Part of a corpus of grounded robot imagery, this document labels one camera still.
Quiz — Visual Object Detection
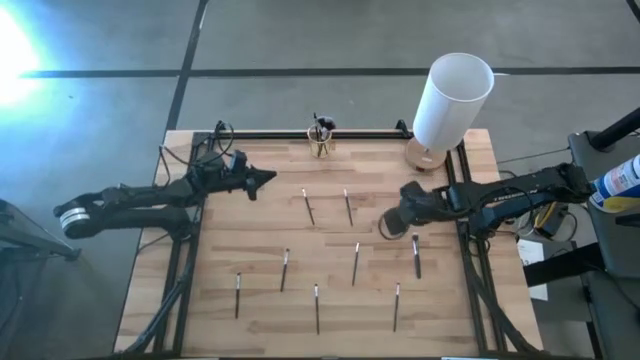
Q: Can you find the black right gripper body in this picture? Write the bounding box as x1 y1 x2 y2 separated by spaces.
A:
397 180 446 226

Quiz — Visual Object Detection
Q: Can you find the white paper sheet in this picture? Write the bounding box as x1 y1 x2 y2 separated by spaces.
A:
516 238 550 302

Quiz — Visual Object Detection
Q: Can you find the black crossbar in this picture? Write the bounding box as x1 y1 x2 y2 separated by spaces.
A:
522 242 605 288

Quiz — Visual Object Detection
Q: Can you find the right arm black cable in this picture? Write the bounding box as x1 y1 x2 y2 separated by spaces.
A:
376 208 402 242

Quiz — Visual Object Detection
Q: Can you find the dark metal stand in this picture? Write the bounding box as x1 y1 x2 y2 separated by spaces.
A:
0 198 82 263

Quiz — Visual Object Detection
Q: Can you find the thick black flat-head makeup brush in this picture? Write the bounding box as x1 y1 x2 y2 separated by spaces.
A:
411 232 423 280

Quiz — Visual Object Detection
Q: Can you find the white shade lamp wooden base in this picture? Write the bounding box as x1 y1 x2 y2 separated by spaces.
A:
404 52 496 173

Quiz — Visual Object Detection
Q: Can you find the fluffy black powder brush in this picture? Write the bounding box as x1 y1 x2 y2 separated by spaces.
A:
316 115 338 151

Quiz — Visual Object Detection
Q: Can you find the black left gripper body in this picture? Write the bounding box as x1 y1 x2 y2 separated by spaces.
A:
199 162 251 194

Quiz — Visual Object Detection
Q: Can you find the black power box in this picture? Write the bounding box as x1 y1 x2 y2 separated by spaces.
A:
536 213 567 239

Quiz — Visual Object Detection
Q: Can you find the dark grey side desk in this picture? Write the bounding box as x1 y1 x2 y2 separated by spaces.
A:
567 129 640 360

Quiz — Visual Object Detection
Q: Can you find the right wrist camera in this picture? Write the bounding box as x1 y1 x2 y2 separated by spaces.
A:
399 180 427 201

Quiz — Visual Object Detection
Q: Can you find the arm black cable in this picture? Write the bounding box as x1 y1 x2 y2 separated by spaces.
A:
158 119 236 187
376 208 402 242

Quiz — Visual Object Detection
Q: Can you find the yellow cable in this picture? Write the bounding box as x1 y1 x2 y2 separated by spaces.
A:
532 201 557 230

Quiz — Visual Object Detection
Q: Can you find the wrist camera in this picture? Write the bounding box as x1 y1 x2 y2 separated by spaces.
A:
399 180 427 201
228 149 249 174

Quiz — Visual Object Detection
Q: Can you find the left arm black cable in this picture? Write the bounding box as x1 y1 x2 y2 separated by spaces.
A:
158 119 236 187

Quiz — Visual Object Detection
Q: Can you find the gold wire basket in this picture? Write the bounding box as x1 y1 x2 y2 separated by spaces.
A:
306 123 334 160

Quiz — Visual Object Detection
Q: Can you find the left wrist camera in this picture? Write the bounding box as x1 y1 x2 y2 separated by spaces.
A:
228 149 249 174

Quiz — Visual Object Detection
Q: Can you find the white canister colourful label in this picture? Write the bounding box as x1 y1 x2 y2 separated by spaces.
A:
585 153 640 215

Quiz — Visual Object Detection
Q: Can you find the black table frame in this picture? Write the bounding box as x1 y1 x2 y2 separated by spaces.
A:
123 119 540 359

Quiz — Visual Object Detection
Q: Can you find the black pole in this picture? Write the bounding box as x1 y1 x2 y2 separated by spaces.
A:
588 106 640 152

